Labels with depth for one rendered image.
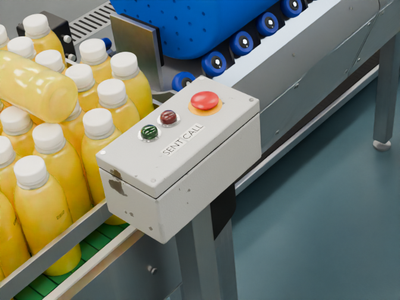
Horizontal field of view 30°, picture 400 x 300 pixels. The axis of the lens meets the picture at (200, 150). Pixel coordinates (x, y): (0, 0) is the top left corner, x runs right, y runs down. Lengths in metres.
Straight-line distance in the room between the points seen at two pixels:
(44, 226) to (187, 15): 0.44
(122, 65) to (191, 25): 0.19
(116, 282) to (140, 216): 0.19
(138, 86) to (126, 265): 0.26
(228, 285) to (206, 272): 0.58
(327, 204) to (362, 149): 0.29
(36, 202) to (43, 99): 0.13
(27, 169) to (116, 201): 0.12
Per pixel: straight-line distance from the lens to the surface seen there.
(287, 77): 1.43
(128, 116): 1.06
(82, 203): 1.06
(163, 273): 1.17
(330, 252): 2.23
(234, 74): 1.31
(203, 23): 1.21
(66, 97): 1.00
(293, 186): 2.42
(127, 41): 1.27
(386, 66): 2.36
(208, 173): 0.93
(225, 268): 1.63
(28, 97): 0.99
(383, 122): 2.49
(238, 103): 0.96
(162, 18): 1.28
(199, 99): 0.95
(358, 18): 1.60
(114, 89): 1.05
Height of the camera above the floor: 1.68
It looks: 41 degrees down
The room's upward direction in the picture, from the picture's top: 7 degrees counter-clockwise
